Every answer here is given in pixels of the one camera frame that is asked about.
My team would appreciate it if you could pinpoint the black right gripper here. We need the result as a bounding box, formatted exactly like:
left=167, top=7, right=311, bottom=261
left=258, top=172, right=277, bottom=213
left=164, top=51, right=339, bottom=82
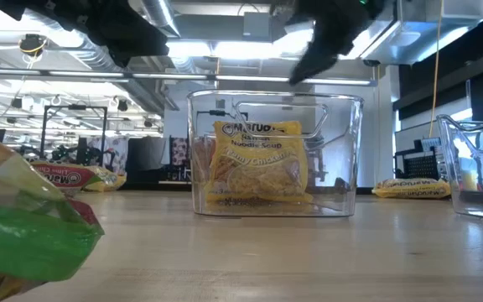
left=288, top=0, right=387, bottom=86

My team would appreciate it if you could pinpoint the gray ceiling junction box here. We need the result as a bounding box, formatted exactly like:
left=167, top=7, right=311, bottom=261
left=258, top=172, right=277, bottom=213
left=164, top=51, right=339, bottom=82
left=242, top=11, right=274, bottom=44

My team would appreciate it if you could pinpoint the white patterned fabric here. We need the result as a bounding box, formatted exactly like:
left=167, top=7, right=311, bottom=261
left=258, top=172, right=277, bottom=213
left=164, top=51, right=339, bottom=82
left=88, top=136, right=130, bottom=175

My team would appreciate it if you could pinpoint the long linear ceiling light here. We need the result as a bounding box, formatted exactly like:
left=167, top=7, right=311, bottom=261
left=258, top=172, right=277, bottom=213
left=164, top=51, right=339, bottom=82
left=0, top=69, right=379, bottom=88

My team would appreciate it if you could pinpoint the dark gray fabric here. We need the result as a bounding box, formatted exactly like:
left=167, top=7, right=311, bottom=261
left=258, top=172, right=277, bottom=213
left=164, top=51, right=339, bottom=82
left=126, top=136, right=171, bottom=182

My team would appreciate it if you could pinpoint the hanging cord reel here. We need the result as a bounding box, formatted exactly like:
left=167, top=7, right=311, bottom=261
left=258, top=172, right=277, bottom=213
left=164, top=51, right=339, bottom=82
left=18, top=32, right=49, bottom=59

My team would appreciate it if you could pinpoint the bright ceiling light panel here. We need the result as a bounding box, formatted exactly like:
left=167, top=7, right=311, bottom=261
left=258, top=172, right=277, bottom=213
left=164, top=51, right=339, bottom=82
left=165, top=39, right=309, bottom=60

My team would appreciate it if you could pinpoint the clear plastic storage bin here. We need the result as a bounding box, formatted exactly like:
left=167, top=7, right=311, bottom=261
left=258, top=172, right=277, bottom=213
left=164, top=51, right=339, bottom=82
left=185, top=90, right=365, bottom=219
left=436, top=113, right=483, bottom=222

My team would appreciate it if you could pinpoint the green lime chili shrimp pack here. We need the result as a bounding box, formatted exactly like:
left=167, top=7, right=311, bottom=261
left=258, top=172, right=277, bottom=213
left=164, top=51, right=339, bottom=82
left=0, top=128, right=105, bottom=302
left=30, top=161, right=105, bottom=195
left=82, top=165, right=127, bottom=193

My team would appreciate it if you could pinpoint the black metal rack frame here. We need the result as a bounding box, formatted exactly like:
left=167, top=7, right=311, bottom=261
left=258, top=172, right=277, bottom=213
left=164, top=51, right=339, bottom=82
left=39, top=104, right=109, bottom=167

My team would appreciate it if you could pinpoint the white ceiling air unit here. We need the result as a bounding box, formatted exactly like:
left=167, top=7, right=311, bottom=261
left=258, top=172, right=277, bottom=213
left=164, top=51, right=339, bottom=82
left=357, top=0, right=483, bottom=67

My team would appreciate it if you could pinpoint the silver spiral ventilation duct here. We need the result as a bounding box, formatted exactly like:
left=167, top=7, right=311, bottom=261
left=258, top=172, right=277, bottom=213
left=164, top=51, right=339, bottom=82
left=140, top=0, right=182, bottom=39

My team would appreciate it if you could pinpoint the dark patterned fabric panel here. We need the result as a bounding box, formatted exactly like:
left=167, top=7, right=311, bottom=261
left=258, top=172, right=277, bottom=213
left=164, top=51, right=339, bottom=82
left=169, top=137, right=190, bottom=168

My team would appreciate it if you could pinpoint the black pegboard rack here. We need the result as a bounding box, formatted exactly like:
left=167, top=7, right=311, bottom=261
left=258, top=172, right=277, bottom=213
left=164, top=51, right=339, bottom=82
left=393, top=137, right=449, bottom=188

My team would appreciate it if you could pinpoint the yellow hanging cord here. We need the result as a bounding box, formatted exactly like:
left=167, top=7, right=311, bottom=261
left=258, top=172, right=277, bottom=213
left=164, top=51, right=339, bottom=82
left=428, top=0, right=444, bottom=138

